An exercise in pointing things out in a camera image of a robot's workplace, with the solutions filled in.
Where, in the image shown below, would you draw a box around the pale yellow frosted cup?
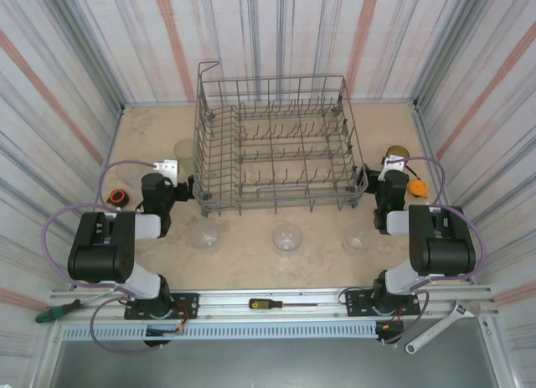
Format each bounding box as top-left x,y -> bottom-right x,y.
173,138 -> 197,174

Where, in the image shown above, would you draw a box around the amber textured glass cup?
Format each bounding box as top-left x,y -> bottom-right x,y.
384,144 -> 410,165

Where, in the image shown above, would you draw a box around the large clear plastic cup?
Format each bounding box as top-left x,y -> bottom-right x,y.
271,223 -> 304,253
188,222 -> 222,251

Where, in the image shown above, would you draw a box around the small clear plastic cup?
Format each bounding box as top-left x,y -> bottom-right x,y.
343,230 -> 373,253

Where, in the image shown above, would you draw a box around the yellow black screwdriver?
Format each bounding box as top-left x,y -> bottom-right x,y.
248,297 -> 319,310

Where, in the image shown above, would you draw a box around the silver adjustable wrench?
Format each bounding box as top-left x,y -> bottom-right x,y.
405,303 -> 478,355

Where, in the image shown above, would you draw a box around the grey metal sheet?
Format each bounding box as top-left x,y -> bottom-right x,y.
49,337 -> 502,388

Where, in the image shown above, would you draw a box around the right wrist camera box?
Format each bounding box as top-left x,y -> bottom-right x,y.
379,155 -> 408,182

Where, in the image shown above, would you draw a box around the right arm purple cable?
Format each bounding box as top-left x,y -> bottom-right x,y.
383,156 -> 485,345

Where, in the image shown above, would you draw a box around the grey wire dish rack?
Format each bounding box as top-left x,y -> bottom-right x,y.
192,60 -> 370,218

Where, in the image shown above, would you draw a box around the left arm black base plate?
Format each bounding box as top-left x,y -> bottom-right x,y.
124,292 -> 200,321

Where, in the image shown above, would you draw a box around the aluminium mounting rail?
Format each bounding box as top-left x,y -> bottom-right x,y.
49,283 -> 503,320

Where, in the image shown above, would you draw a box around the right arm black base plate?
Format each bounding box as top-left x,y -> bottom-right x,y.
345,287 -> 421,318

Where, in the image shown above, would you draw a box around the red black power wires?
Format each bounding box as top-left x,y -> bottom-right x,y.
146,302 -> 188,335
375,308 -> 406,334

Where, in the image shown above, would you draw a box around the slotted grey cable duct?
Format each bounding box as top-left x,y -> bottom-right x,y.
61,322 -> 380,339

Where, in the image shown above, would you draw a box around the green handled screwdriver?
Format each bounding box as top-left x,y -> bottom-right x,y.
35,289 -> 119,324

